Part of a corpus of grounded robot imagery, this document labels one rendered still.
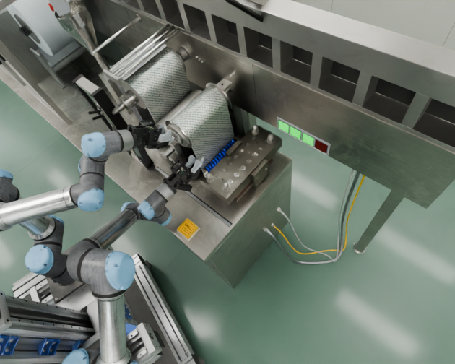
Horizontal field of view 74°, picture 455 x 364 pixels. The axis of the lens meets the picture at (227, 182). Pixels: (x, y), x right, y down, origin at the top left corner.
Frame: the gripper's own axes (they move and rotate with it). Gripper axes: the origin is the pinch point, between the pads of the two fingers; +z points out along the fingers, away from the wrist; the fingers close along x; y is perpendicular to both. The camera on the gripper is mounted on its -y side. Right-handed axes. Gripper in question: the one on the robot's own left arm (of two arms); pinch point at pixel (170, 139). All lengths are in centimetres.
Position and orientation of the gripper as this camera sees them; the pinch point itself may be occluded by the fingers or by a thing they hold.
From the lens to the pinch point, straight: 125.6
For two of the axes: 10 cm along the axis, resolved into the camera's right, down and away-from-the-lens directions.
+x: -7.4, -5.1, 4.4
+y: 2.9, -8.3, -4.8
